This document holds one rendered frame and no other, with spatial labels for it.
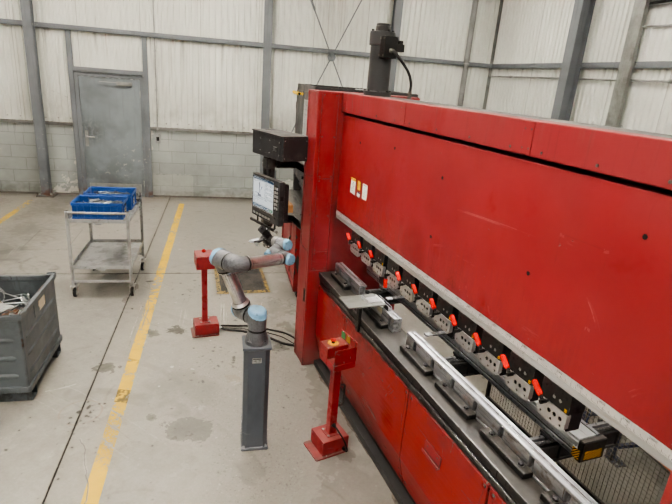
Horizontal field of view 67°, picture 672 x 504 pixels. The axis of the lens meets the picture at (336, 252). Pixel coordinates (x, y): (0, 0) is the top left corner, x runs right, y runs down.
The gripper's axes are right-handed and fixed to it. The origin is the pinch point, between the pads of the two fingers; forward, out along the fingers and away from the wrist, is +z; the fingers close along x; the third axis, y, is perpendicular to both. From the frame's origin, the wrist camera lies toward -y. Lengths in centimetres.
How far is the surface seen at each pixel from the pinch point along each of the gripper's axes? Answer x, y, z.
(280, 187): 50, 0, 25
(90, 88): 185, -25, 673
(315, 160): 76, -9, 4
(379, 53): 126, -66, -44
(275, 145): 69, -25, 35
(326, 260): 45, 68, 5
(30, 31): 163, -137, 694
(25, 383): -168, 25, 101
